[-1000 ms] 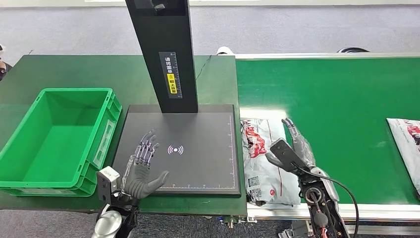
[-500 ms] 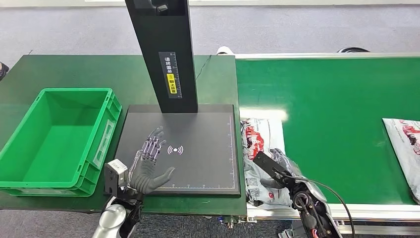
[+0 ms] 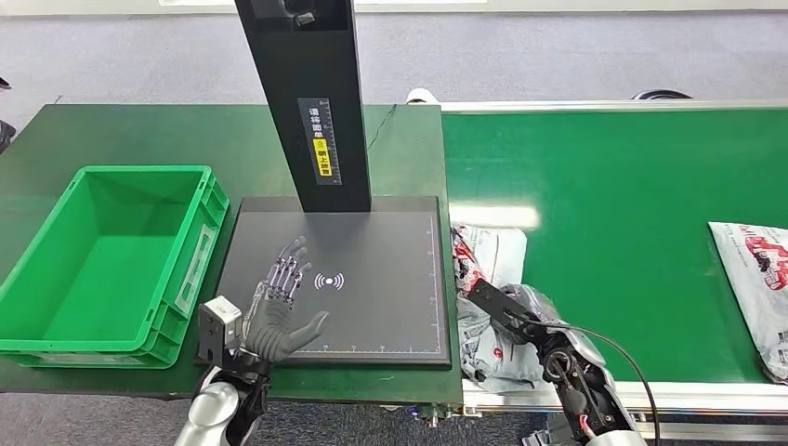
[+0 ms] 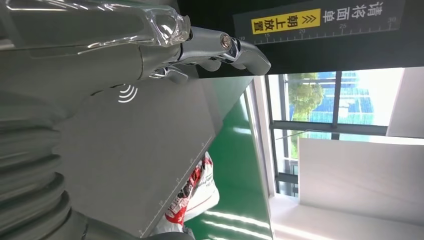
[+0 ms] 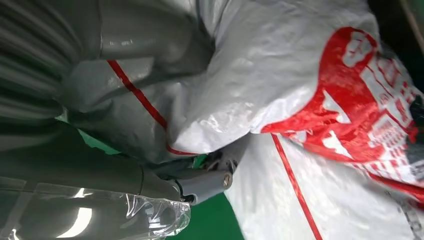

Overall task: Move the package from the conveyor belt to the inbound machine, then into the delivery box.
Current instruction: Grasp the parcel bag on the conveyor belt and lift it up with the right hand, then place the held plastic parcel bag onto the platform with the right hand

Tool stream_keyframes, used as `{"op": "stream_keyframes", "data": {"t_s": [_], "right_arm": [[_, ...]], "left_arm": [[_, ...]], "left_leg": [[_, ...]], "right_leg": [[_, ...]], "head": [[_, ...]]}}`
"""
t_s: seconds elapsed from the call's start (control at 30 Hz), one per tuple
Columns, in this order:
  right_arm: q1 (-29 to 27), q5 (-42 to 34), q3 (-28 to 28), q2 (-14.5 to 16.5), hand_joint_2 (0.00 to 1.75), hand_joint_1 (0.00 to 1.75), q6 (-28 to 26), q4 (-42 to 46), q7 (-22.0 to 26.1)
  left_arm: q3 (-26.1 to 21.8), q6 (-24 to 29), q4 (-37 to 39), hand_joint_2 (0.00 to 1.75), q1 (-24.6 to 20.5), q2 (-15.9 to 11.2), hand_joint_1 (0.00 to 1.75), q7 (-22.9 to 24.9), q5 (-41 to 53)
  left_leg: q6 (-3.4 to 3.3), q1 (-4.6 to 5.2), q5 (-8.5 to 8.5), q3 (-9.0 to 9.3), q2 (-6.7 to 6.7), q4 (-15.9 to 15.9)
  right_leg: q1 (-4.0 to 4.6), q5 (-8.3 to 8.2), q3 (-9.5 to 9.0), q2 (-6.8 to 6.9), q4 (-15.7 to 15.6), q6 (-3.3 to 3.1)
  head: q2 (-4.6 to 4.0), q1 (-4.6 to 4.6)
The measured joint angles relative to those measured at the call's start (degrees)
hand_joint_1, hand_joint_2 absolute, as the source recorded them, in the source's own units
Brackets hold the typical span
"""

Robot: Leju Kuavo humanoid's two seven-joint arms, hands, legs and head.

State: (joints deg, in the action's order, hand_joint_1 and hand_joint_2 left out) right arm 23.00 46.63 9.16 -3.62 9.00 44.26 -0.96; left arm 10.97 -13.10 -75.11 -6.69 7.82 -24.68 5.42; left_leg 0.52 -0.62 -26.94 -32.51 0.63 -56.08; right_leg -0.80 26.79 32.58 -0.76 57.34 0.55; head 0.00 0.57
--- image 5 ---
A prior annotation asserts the green conveyor belt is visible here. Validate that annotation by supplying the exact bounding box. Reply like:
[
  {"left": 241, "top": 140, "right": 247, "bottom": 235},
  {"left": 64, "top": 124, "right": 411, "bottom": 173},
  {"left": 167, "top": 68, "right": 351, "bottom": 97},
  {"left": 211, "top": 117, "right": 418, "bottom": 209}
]
[{"left": 54, "top": 112, "right": 246, "bottom": 240}]

